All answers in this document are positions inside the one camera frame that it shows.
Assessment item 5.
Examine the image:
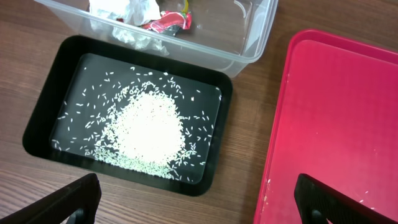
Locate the black plastic tray bin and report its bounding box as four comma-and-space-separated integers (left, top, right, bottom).
22, 35, 233, 196

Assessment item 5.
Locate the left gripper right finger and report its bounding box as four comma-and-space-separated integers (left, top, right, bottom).
294, 174, 397, 224

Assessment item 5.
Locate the white napkin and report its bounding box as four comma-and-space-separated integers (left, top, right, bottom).
90, 0, 169, 55

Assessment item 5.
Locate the red snack wrapper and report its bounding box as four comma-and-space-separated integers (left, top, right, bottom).
141, 11, 192, 36

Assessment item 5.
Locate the clear plastic waste bin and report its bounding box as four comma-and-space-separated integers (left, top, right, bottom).
39, 0, 278, 78

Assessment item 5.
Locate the yellow snack wrapper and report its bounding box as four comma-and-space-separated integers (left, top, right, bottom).
182, 0, 189, 13

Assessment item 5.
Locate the pile of white rice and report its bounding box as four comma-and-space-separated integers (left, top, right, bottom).
51, 65, 223, 183

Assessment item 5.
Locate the red serving tray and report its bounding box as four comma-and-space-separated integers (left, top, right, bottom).
254, 29, 397, 223

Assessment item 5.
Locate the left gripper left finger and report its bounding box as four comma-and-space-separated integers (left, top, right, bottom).
1, 173, 101, 224

